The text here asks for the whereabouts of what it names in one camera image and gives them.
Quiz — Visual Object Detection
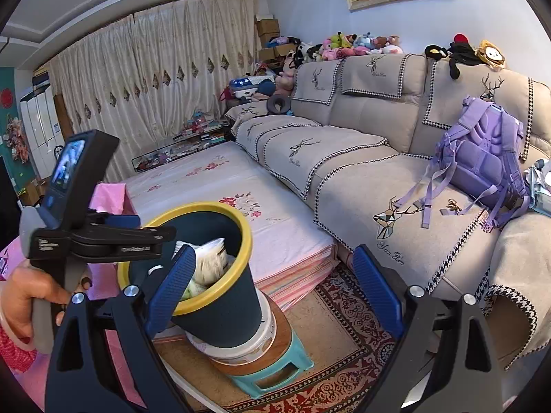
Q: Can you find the blue star plush cushion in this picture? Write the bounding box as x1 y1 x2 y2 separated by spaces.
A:
228 75 276 99

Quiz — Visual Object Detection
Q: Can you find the yellow lion plush toy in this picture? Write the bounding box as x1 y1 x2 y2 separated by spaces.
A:
475 40 507 70

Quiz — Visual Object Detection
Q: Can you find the pink toy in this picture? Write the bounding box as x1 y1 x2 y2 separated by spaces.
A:
185 112 207 134

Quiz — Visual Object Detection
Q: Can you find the low bed with floral sheet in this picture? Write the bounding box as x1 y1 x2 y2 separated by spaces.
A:
125 142 336 302

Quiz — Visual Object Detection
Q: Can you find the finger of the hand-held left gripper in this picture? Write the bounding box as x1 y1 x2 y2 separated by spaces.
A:
88 210 143 229
71 225 177 263

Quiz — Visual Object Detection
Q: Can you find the purple backpack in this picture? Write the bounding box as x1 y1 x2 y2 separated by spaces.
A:
407 97 530 231

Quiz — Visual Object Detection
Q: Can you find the low glass shelf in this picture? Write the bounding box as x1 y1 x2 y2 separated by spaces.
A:
133 120 231 175

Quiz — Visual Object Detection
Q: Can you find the beige curtain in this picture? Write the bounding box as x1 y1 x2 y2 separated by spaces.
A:
45 0 270 181

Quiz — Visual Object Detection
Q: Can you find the open cardboard box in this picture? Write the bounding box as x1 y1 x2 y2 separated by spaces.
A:
258 44 298 63

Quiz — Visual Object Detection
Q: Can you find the pile of books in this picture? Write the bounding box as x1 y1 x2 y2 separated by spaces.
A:
168 127 229 160

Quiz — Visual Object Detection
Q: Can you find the grey neck pillow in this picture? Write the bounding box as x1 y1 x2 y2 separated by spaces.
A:
267 95 293 117

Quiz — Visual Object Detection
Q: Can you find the person's left hand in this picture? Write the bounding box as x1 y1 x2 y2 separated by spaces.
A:
0 267 93 341

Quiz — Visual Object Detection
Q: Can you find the cream carton black floral print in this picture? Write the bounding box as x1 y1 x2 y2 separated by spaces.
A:
191 239 229 287

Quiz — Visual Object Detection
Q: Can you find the pink floral tablecloth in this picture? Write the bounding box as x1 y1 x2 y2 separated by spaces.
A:
0 183 149 413

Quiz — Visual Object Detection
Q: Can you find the pink plush bear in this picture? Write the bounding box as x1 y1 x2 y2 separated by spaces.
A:
275 66 295 95

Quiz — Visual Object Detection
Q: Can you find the red patterned rug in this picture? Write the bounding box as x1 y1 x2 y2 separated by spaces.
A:
166 264 399 413

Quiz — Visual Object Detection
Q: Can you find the white plastic bucket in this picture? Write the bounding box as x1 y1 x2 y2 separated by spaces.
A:
185 288 277 360

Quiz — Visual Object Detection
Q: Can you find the hanging flower decoration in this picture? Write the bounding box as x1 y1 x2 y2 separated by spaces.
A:
2 116 31 164

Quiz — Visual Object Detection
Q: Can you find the black red plush toy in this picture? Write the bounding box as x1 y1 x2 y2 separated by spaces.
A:
448 33 482 80

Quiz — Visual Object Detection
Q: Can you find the large curved television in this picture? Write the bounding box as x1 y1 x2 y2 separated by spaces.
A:
0 155 22 246

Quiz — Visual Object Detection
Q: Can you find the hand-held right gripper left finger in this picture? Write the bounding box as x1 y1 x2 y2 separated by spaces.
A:
45 244 196 413

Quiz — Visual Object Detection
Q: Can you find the teal plastic stool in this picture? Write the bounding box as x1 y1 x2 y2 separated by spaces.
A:
226 331 316 400

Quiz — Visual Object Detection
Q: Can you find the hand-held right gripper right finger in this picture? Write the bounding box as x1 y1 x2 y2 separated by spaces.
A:
352 244 504 413

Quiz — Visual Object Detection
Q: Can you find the beige sofa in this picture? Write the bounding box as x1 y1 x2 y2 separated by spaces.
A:
224 52 551 371

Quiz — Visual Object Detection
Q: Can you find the round wooden board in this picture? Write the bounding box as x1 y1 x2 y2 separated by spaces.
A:
210 307 294 376

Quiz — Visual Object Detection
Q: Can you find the dark bin with yellow rim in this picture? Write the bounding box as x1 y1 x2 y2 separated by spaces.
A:
117 202 264 349

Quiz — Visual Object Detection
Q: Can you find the pile of plush toys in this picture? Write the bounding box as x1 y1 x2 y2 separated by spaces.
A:
267 30 405 63

